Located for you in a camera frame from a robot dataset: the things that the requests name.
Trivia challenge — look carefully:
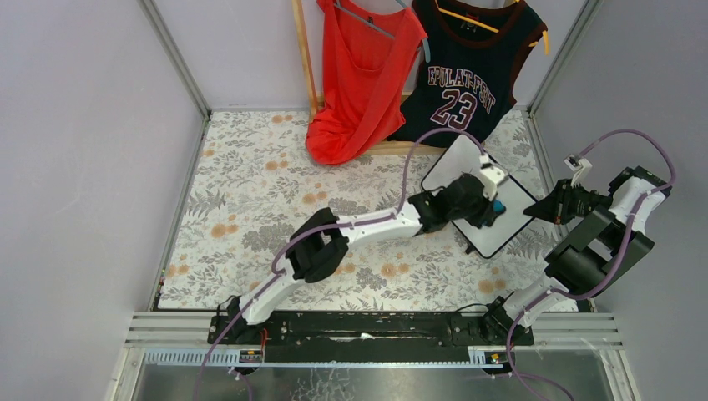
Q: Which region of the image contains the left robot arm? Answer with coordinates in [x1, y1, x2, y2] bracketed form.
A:
[227, 171, 507, 326]

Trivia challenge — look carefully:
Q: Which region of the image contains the grey clothes hanger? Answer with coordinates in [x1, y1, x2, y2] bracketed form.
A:
[333, 0, 432, 63]

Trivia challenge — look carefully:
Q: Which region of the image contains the navy basketball jersey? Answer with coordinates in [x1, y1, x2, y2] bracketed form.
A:
[389, 1, 548, 148]

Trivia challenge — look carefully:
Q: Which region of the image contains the yellow clothes hanger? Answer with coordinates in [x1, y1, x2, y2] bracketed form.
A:
[433, 0, 552, 57]

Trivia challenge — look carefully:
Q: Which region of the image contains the wooden clothes rack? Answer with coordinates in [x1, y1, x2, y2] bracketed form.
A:
[291, 0, 443, 155]

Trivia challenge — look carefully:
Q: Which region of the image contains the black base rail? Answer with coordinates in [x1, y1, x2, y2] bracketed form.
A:
[207, 311, 534, 363]

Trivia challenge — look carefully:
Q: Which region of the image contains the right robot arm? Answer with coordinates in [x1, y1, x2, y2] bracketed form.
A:
[477, 166, 671, 345]

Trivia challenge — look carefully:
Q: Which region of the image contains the red tank top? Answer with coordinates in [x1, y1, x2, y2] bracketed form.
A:
[305, 1, 427, 165]

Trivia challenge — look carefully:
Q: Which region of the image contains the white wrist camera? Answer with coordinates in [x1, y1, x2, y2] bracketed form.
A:
[476, 153, 508, 201]
[564, 155, 593, 186]

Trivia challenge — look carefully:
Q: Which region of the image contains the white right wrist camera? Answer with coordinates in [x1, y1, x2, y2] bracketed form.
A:
[564, 155, 593, 186]

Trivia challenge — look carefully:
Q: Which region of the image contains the white whiteboard black frame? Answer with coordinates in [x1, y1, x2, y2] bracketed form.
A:
[421, 135, 536, 259]

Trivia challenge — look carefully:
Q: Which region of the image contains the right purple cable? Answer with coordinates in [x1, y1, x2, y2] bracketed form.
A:
[506, 129, 677, 401]

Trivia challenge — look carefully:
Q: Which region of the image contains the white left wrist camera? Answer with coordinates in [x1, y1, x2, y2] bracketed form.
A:
[476, 153, 508, 201]

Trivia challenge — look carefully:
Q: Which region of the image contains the floral table mat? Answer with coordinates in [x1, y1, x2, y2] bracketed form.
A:
[156, 111, 559, 311]

